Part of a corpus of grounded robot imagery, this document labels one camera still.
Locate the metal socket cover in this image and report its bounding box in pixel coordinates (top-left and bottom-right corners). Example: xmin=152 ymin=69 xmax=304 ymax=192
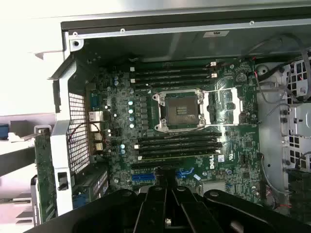
xmin=203 ymin=86 xmax=244 ymax=126

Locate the blue plug connector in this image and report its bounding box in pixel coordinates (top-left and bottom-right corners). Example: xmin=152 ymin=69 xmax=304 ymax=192
xmin=0 ymin=123 xmax=10 ymax=141

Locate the blue expansion slot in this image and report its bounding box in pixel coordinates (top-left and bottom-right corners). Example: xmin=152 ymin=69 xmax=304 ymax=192
xmin=132 ymin=169 xmax=195 ymax=186

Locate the silver open PC case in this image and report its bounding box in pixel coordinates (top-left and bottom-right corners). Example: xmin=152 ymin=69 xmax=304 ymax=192
xmin=47 ymin=18 xmax=311 ymax=233

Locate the grey wire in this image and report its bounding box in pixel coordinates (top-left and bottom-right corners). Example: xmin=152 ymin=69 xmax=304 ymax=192
xmin=246 ymin=33 xmax=311 ymax=103

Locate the thin metal locking lever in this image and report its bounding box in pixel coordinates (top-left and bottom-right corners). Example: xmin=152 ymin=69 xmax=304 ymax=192
xmin=205 ymin=122 xmax=257 ymax=127

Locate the red black twisted wire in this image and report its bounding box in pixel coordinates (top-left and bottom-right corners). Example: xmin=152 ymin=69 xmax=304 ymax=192
xmin=66 ymin=122 xmax=110 ymax=147

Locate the perforated metal disk bay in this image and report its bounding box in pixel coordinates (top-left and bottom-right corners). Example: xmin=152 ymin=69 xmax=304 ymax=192
xmin=256 ymin=59 xmax=311 ymax=220

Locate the metal CPU socket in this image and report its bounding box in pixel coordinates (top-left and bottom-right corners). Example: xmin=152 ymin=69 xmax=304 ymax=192
xmin=152 ymin=89 xmax=207 ymax=133

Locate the long black expansion slot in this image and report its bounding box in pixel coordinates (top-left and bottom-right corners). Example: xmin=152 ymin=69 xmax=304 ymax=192
xmin=131 ymin=162 xmax=172 ymax=171

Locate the white parts rack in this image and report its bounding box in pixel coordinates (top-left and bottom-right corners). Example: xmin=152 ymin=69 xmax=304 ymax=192
xmin=0 ymin=115 xmax=53 ymax=233

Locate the green Dell motherboard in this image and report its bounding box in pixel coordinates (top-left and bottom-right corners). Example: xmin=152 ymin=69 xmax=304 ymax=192
xmin=85 ymin=55 xmax=262 ymax=203

